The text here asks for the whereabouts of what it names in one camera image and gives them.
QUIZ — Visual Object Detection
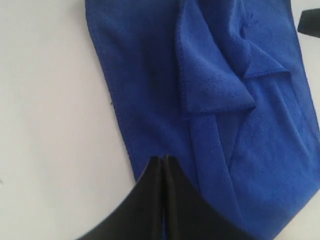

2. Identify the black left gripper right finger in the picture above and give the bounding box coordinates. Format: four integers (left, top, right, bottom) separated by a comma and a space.
163, 156, 253, 240

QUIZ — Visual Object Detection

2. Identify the blue microfibre towel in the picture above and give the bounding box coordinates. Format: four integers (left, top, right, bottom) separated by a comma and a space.
85, 0, 320, 240

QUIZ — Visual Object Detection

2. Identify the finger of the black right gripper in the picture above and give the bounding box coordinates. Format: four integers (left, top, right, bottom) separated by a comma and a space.
297, 8, 320, 38

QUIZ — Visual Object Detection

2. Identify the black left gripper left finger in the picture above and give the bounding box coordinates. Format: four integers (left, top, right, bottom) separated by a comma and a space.
80, 156, 163, 240

